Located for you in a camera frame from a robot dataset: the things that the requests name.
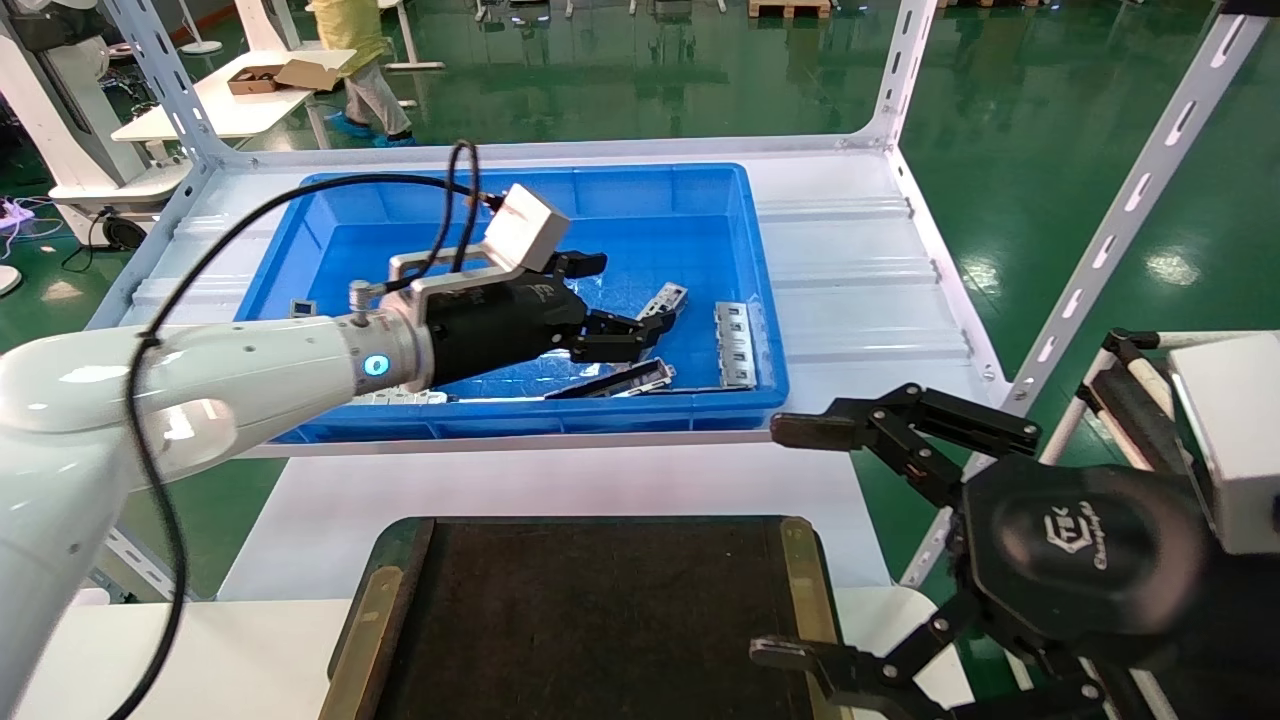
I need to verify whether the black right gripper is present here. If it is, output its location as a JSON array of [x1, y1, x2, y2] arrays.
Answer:
[[750, 383, 1213, 720]]

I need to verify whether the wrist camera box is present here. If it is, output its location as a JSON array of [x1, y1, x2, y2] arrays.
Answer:
[[482, 182, 572, 274], [1168, 333, 1280, 557]]

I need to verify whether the black flat container tray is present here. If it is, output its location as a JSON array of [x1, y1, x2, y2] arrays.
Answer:
[[318, 514, 853, 720]]

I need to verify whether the white metal shelf rack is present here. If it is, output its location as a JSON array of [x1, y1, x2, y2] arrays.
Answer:
[[45, 0, 1273, 601]]

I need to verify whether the white table with cardboard box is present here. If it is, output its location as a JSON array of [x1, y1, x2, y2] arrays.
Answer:
[[110, 48, 359, 143]]

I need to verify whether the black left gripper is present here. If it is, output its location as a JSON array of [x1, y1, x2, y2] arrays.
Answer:
[[425, 252, 673, 388]]

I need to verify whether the dark long metal part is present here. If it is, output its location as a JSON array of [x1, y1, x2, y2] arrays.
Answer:
[[544, 359, 677, 402]]

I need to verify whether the brown cardboard box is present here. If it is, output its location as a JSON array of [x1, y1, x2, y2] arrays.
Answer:
[[227, 59, 345, 97]]

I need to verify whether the person in yellow clothing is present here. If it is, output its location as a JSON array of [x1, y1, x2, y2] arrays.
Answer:
[[306, 0, 418, 148]]

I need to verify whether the black and white cart frame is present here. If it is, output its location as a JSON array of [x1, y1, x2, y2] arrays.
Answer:
[[1075, 328, 1216, 479]]

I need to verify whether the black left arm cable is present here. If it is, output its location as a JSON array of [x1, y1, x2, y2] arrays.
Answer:
[[108, 140, 503, 720]]

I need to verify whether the white desk with legs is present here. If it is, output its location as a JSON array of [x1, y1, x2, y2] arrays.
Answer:
[[380, 0, 447, 110]]

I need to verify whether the white floor stand pole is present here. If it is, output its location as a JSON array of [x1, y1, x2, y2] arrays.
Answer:
[[176, 0, 227, 57]]

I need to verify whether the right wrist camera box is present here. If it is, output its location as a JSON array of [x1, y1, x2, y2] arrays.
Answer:
[[1168, 333, 1280, 557]]

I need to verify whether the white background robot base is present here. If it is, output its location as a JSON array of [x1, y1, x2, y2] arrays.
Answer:
[[0, 0, 193, 251]]

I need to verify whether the blue plastic bin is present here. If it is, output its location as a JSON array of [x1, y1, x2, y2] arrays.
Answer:
[[232, 163, 791, 446]]

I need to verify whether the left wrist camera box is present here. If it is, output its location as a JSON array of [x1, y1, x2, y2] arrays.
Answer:
[[482, 182, 572, 274]]

